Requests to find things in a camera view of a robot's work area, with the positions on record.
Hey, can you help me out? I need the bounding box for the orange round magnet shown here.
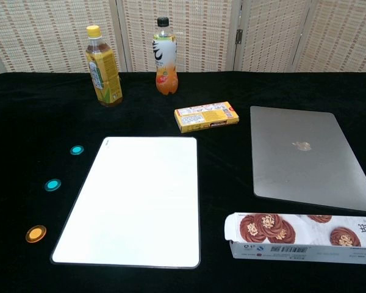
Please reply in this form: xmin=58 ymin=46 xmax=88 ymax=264
xmin=25 ymin=225 xmax=47 ymax=244

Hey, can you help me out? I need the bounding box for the white magnetic board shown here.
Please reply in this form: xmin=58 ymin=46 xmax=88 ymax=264
xmin=50 ymin=136 xmax=201 ymax=270

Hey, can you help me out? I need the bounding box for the woven folding screen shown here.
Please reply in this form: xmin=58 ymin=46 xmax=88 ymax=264
xmin=0 ymin=0 xmax=366 ymax=74

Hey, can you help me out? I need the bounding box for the orange drink bottle black cap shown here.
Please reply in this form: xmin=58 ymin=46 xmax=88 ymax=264
xmin=152 ymin=16 xmax=179 ymax=96

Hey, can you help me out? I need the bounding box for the yellow label tea bottle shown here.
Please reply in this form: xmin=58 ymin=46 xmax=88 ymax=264
xmin=85 ymin=25 xmax=124 ymax=108

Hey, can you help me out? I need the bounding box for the yellow cardboard box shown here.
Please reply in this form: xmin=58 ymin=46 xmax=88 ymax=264
xmin=174 ymin=101 xmax=240 ymax=134

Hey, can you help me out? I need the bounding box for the long baking paper box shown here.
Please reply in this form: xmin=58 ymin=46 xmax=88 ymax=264
xmin=224 ymin=212 xmax=366 ymax=266

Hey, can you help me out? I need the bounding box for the silver closed laptop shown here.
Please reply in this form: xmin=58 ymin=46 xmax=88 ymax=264
xmin=249 ymin=106 xmax=366 ymax=214

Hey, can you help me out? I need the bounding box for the black velvet tablecloth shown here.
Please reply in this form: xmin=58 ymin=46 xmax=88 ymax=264
xmin=0 ymin=71 xmax=366 ymax=293

